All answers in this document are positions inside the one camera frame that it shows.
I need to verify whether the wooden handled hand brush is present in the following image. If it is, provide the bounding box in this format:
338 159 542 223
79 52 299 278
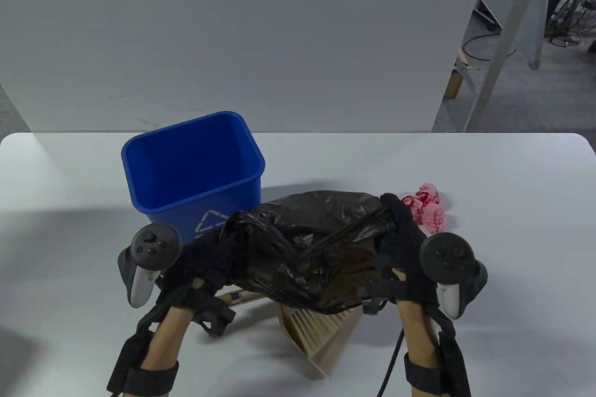
215 290 361 357

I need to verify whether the white table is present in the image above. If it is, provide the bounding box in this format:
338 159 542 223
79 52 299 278
0 133 596 397

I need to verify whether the person's left forearm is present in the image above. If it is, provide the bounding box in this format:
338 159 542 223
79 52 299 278
137 305 196 372

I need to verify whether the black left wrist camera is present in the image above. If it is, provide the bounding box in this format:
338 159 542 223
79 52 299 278
192 292 237 338

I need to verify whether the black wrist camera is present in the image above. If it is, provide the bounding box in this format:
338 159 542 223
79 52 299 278
192 292 237 338
359 283 387 316

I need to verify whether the pile of pink paper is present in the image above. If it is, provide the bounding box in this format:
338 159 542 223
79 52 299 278
401 183 446 234

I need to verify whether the person's left hand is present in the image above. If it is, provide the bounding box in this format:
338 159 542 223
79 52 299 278
156 225 240 311

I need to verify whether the black left forearm strap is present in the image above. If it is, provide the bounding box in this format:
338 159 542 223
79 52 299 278
106 304 181 397

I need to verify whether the black plastic bin bag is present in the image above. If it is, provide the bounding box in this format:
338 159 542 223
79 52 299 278
219 190 403 315

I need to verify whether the tangle of floor cables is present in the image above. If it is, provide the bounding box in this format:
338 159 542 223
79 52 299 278
547 0 596 49

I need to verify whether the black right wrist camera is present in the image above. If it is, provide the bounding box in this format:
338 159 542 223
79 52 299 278
359 283 387 316

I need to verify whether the person's right forearm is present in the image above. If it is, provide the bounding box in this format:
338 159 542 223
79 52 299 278
395 299 440 374

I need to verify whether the wooden block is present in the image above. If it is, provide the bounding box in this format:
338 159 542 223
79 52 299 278
443 50 480 99

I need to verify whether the white backdrop board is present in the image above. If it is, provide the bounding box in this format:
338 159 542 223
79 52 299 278
0 0 494 133

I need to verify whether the blue plastic recycling bin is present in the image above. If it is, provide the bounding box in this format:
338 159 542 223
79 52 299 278
121 111 266 249

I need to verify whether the person's right hand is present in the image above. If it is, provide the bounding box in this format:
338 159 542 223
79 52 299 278
359 192 440 316

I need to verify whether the black hand controller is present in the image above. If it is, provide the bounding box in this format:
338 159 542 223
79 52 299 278
117 224 183 309
419 233 488 321

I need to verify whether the beige plastic dustpan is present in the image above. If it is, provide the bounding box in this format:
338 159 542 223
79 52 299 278
277 302 368 379

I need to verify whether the grey slanted metal post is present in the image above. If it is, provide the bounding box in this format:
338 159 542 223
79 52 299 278
463 0 555 133

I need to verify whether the black cable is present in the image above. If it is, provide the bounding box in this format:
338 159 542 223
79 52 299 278
376 327 405 397

